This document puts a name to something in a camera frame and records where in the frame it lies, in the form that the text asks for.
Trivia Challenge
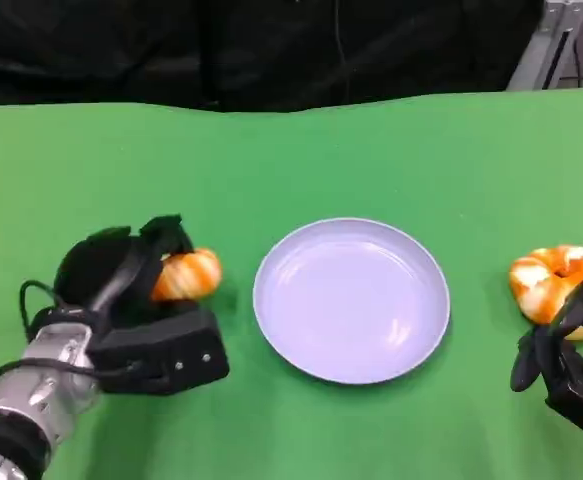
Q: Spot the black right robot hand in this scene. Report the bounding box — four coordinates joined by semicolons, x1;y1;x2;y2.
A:
509;276;583;445

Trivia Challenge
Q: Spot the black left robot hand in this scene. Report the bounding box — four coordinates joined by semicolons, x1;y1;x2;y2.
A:
52;213;203;326

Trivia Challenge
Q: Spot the orange white toy bread roll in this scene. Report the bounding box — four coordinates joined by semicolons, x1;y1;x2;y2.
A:
149;246;223;304
508;244;583;343

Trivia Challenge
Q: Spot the green table cloth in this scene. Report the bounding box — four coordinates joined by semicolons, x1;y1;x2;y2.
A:
0;85;583;480

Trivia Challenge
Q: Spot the lilac plate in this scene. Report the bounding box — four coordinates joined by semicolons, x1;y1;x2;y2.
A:
252;217;452;386

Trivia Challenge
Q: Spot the black backdrop cloth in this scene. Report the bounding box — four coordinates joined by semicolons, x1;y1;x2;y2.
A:
0;0;543;114

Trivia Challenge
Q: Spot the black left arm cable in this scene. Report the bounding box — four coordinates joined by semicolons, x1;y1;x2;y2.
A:
18;278;142;377

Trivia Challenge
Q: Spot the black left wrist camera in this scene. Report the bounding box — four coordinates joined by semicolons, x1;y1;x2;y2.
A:
87;306;231;397

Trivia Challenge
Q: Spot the thin black cable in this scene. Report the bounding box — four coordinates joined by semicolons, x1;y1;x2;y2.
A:
559;35;583;90

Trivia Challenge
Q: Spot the grey metal frame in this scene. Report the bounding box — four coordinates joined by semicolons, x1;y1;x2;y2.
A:
506;0;583;93

